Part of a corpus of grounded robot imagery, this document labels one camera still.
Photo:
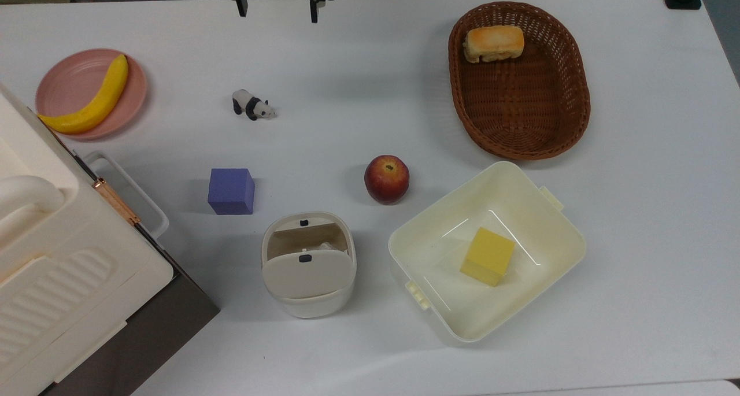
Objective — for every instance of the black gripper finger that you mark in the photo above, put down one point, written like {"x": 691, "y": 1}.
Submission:
{"x": 241, "y": 6}
{"x": 314, "y": 11}

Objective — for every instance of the small cream trash can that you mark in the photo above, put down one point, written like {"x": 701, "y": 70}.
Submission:
{"x": 308, "y": 274}

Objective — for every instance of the panda figurine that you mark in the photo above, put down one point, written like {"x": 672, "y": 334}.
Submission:
{"x": 252, "y": 105}

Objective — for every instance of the yellow banana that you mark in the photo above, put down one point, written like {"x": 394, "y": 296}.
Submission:
{"x": 101, "y": 104}

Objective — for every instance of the golden bread loaf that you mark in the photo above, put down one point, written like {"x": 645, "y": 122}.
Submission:
{"x": 493, "y": 43}

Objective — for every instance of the red apple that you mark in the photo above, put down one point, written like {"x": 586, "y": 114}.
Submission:
{"x": 386, "y": 179}

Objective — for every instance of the pink plate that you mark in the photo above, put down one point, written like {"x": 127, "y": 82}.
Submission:
{"x": 72, "y": 84}

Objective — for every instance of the purple foam cube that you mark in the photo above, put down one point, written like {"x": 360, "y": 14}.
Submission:
{"x": 230, "y": 192}

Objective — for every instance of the copper cabinet latch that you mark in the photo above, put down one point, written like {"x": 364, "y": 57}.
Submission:
{"x": 117, "y": 202}

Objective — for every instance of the brown wicker basket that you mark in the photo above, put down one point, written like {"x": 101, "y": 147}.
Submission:
{"x": 523, "y": 118}

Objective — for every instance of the cream plastic open box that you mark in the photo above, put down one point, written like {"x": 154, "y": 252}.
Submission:
{"x": 537, "y": 211}

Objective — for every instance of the yellow foam cube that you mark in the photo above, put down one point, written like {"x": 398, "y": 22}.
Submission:
{"x": 488, "y": 257}

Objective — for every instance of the cream plastic storage cabinet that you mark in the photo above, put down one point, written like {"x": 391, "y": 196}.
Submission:
{"x": 63, "y": 269}

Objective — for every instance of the dark brown wooden drawer box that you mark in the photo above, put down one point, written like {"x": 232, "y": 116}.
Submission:
{"x": 162, "y": 329}

